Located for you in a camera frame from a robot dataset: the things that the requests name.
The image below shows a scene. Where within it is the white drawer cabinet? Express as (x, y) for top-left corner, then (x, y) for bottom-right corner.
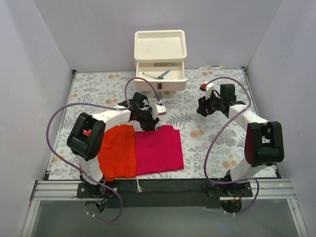
(134, 30), (187, 63)

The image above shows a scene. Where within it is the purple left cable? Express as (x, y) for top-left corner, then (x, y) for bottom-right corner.
(46, 77), (163, 222)

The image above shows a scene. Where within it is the aluminium frame rail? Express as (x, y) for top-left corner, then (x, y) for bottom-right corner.
(31, 179), (296, 200)

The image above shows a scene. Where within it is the light blue gel pen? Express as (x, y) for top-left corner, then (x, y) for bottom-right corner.
(157, 70), (170, 79)

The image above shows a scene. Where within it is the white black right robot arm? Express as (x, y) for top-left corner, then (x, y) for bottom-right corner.
(197, 82), (284, 197)

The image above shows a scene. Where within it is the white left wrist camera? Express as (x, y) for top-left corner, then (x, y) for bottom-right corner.
(152, 104), (167, 119)

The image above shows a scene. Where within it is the orange cloth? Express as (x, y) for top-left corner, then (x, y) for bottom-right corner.
(98, 124), (136, 181)

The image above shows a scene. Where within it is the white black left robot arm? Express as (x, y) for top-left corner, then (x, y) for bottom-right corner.
(67, 92), (166, 198)

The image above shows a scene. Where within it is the white marker cyan cap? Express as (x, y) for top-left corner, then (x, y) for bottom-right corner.
(143, 72), (158, 79)

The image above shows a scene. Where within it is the white top drawer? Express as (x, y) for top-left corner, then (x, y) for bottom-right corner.
(136, 62), (187, 91)

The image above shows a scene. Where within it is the magenta cloth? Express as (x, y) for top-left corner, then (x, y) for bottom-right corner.
(135, 125), (184, 176)

